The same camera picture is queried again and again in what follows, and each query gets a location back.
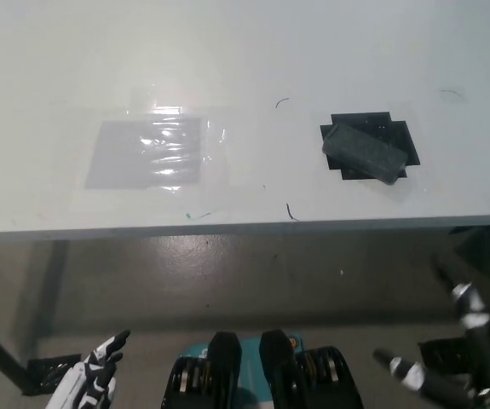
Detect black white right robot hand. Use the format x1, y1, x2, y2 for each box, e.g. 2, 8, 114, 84
372, 251, 490, 409

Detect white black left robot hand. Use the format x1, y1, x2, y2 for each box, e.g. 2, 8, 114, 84
46, 329, 131, 409

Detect dark grey whiteboard eraser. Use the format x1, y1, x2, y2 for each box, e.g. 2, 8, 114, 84
320, 123, 408, 187

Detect black tape marked spot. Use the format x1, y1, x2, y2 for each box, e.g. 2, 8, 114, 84
319, 112, 421, 181

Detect grey paper sheet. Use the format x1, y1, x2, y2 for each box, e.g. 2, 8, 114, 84
84, 118, 204, 190

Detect clear plastic film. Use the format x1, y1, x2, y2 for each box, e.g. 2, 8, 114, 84
70, 86, 255, 215

